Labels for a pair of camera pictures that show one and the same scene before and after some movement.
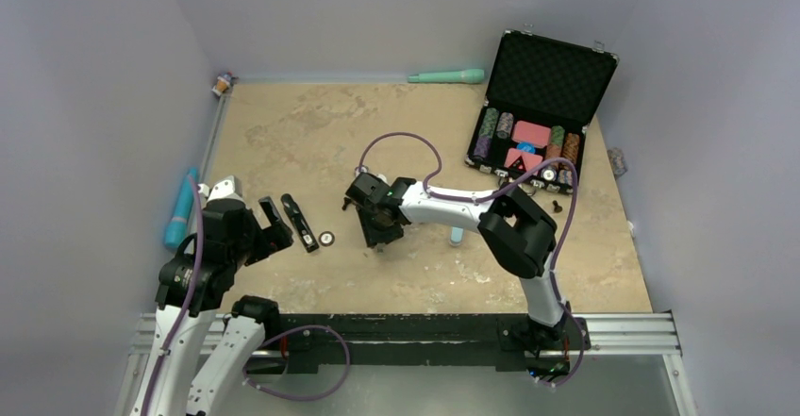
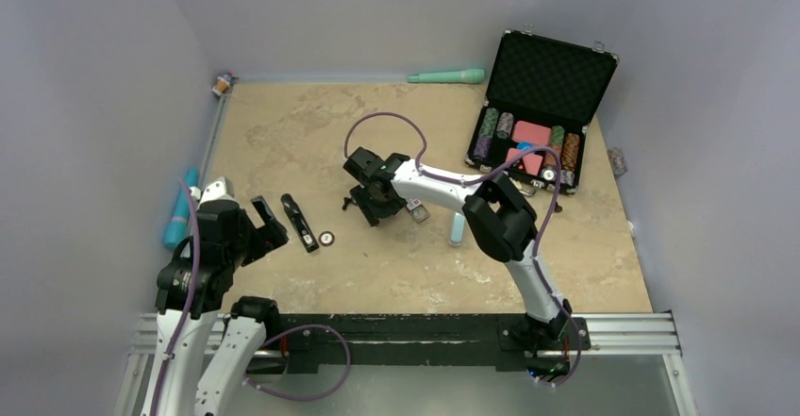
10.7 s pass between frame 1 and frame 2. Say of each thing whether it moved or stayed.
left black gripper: stayed
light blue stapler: stayed
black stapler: stayed
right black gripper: moved
